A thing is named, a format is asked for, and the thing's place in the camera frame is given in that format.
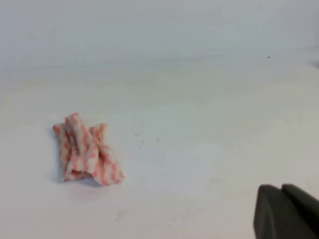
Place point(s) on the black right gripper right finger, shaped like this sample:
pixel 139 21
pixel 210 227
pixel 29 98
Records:
pixel 304 202

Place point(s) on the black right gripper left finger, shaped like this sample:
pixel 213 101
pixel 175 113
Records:
pixel 276 217

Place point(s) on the pink white striped rag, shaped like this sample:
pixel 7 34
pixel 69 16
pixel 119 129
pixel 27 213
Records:
pixel 83 152

